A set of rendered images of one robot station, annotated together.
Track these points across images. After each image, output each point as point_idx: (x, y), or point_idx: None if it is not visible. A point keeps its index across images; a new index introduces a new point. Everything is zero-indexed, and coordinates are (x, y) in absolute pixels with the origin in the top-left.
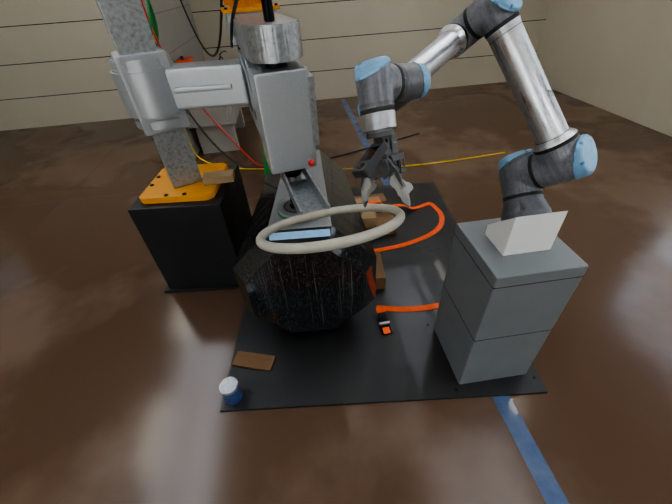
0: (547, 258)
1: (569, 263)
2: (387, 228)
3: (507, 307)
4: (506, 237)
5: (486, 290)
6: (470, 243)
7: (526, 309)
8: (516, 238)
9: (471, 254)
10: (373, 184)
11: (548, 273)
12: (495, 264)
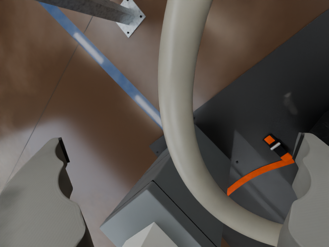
0: (123, 228)
1: (109, 226)
2: (158, 76)
3: (152, 174)
4: (147, 242)
5: (162, 180)
6: (189, 233)
7: (143, 181)
8: (139, 243)
9: (187, 219)
10: (279, 243)
11: (118, 210)
12: (154, 207)
